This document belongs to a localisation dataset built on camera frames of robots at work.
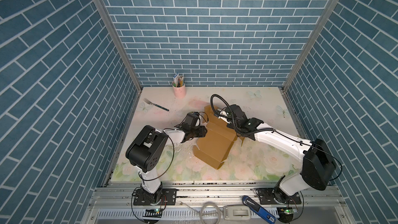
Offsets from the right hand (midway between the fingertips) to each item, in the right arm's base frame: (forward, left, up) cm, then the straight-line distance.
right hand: (232, 110), depth 86 cm
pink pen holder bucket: (+22, +36, -11) cm, 44 cm away
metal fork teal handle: (+16, +58, -16) cm, 62 cm away
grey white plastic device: (-45, -3, -16) cm, 48 cm away
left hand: (-5, +15, -16) cm, 22 cm away
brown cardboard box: (-14, +10, -19) cm, 25 cm away
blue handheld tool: (-43, -15, -19) cm, 49 cm away
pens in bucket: (+24, +36, -1) cm, 44 cm away
